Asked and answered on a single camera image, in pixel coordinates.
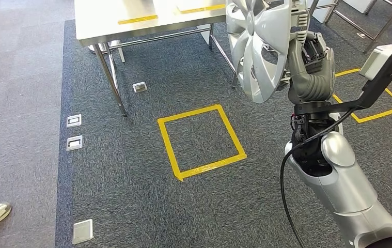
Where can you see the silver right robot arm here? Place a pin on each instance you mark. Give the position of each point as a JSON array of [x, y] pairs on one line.
[[343, 185]]

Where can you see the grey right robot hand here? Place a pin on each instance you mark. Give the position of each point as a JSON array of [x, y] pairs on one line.
[[313, 61]]

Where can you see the grey plastic wheel cover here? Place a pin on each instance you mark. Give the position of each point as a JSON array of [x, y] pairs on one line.
[[260, 51]]

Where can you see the blank metal floor plate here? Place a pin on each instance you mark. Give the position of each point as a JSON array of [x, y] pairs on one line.
[[82, 231]]

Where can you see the open metal floor socket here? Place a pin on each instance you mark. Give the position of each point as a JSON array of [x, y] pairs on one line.
[[140, 87]]

